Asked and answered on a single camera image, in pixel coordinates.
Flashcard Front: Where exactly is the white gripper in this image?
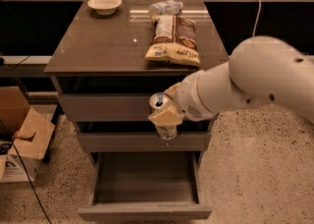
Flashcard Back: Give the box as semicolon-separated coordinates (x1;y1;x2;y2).
148;70;217;127

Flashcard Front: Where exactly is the silver blue redbull can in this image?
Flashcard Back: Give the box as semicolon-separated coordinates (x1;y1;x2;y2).
149;92;177;140

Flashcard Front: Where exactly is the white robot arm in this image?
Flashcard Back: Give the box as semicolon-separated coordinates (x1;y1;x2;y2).
148;36;314;127

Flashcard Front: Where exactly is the grey middle drawer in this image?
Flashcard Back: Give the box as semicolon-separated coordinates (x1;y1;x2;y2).
78;133;211;152

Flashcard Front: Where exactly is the grey drawer cabinet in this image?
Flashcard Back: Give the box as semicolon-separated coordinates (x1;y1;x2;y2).
43;0;236;157

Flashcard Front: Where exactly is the grey open bottom drawer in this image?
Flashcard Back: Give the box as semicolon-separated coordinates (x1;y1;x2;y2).
78;152;211;221

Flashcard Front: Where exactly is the grey top drawer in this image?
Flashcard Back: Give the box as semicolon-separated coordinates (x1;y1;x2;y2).
59;94;152;122

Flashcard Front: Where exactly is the brown yellow chip bag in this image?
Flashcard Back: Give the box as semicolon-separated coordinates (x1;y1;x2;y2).
145;15;200;67

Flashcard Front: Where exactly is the white paper bowl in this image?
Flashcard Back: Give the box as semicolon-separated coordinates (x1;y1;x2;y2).
87;0;122;16

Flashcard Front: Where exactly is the open cardboard box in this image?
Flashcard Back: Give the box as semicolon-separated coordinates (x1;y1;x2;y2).
0;86;55;183

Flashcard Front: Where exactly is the white cable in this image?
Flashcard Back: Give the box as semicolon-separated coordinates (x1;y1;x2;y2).
251;0;263;38

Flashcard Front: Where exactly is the black cable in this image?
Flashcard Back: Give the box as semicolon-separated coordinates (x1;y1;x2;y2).
0;140;53;224

